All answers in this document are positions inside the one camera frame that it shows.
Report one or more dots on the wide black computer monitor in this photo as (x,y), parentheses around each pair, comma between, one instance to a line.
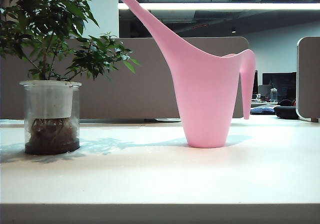
(282,80)

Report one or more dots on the beige rounded desk partition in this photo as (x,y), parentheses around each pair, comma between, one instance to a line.
(310,78)

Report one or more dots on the clear glass plant pot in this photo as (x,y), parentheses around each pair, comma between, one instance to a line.
(51,145)

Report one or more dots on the long ceiling light strip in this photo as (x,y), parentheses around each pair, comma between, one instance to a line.
(225,6)

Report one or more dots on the wide beige desk partition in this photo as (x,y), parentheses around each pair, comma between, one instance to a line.
(140,91)

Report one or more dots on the pink plastic watering can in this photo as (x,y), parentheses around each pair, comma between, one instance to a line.
(207,96)

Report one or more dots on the white inner plant pot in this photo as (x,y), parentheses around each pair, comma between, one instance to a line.
(50,101)

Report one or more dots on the blue cloth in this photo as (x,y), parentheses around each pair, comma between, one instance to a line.
(262,109)

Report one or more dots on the black round cushion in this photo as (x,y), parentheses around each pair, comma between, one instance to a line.
(286,111)

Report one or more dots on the clear water bottle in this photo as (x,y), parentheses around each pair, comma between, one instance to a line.
(274,95)

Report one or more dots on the green leafy plant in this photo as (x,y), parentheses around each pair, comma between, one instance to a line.
(42,13)

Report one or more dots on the narrow black computer monitor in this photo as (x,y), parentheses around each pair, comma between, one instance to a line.
(256,82)

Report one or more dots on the grey office chair back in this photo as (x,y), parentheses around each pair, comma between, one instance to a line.
(264,92)

